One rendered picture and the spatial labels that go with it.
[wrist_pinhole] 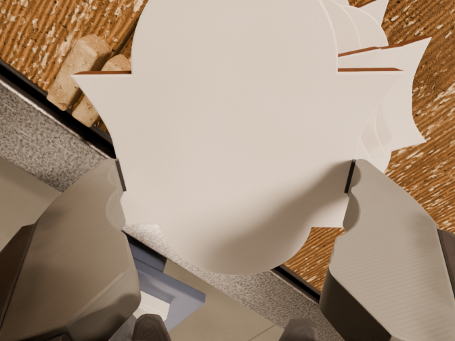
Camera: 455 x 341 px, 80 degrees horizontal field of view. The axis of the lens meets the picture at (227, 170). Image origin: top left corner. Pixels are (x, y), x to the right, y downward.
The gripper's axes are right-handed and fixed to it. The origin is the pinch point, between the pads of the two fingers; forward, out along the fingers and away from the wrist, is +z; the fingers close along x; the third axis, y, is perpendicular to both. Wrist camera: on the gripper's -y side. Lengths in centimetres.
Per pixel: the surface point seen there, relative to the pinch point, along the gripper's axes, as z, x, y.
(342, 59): 6.1, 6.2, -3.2
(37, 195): 106, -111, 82
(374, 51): 6.1, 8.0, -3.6
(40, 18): 11.3, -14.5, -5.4
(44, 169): 13.5, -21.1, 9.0
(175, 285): 18.8, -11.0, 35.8
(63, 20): 11.3, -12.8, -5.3
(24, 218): 106, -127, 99
